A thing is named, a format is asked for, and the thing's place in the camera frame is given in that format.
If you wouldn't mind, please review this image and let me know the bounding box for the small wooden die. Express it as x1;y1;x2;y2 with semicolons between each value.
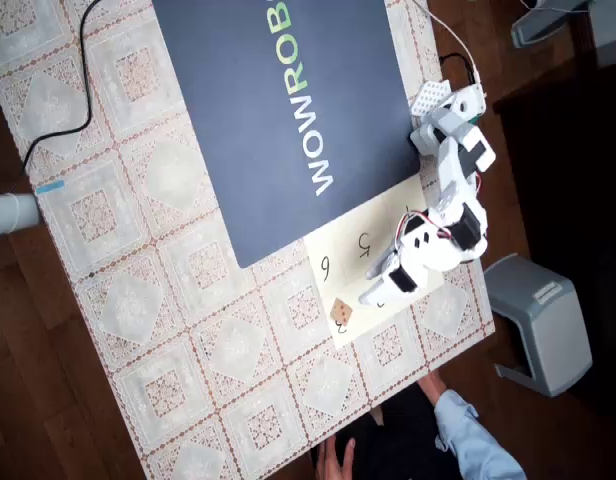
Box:
329;297;355;323

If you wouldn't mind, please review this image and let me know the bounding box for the right forearm blue sleeve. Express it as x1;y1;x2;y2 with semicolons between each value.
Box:
431;388;528;480

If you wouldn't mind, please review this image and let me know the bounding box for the person's right hand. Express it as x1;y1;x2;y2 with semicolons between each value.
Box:
417;371;448;405

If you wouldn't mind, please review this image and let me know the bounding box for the person's left hand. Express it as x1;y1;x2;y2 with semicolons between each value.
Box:
314;433;358;480

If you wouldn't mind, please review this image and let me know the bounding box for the cream paper sheet with numbers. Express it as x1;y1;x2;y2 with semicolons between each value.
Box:
302;175;445;350

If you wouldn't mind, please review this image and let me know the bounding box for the grey plastic stool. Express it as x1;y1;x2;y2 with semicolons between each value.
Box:
482;252;594;399

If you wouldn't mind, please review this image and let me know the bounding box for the person in light blue shirt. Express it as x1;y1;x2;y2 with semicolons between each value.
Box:
310;384;442;480

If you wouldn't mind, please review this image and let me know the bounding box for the dark blue WOWROBO mat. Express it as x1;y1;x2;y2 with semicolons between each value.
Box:
151;0;422;270

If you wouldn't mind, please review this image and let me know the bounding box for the white lace tablecloth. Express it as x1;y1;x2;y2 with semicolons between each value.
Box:
0;0;497;480

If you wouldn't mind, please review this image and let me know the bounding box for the grey plastic stand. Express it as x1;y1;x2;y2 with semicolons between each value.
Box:
510;0;594;50

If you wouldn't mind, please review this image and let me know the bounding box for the light grey box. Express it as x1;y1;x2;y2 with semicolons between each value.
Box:
587;0;616;70

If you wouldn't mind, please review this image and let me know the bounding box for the white plastic tube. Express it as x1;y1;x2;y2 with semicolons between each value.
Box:
0;192;42;237

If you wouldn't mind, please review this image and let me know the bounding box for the thin black robot power cable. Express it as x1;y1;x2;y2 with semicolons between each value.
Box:
439;52;478;82

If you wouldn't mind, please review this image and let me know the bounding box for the white cable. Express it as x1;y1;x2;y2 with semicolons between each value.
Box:
416;0;484;85

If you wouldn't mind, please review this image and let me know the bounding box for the long thin black cable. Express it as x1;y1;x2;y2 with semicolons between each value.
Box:
10;0;103;194

